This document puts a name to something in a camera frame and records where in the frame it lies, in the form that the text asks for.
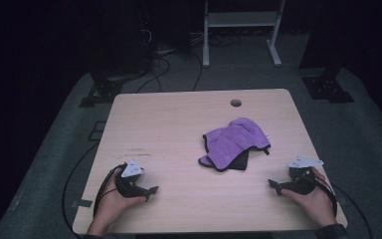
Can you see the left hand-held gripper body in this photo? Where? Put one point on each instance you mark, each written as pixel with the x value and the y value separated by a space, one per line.
pixel 127 186

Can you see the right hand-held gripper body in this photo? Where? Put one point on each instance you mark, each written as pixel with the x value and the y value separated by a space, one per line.
pixel 300 184

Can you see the purple cloth with black edge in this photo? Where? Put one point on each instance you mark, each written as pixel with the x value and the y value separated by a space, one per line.
pixel 232 142

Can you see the person's left hand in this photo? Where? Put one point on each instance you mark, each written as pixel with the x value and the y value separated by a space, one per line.
pixel 111 205

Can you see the person's right hand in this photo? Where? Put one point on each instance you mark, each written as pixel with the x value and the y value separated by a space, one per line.
pixel 320 204

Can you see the grey tape strip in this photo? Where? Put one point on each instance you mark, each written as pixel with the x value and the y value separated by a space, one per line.
pixel 82 203

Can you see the dark floor socket box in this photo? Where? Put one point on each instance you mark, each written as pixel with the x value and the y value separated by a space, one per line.
pixel 96 131

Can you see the black stand with flat base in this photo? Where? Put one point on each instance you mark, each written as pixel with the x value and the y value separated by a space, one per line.
pixel 328 88
pixel 107 88

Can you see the white metal stand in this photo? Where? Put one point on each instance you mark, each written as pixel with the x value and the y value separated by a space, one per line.
pixel 242 19

